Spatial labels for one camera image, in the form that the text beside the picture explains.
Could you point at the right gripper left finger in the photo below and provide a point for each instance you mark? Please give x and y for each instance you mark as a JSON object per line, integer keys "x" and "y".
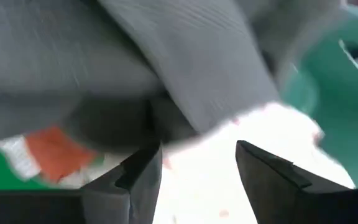
{"x": 135, "y": 199}

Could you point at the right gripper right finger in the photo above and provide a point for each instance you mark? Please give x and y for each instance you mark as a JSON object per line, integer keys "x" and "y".
{"x": 275, "y": 199}

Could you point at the plain white towel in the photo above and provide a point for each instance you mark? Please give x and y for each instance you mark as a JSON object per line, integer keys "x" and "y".
{"x": 216, "y": 174}

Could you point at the orange towel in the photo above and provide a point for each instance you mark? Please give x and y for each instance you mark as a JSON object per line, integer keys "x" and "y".
{"x": 57, "y": 152}

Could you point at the grey checked towel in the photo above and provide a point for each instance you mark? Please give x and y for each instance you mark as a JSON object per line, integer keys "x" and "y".
{"x": 104, "y": 62}

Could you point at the green plastic basket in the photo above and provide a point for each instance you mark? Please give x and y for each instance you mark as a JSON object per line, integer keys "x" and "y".
{"x": 337, "y": 124}

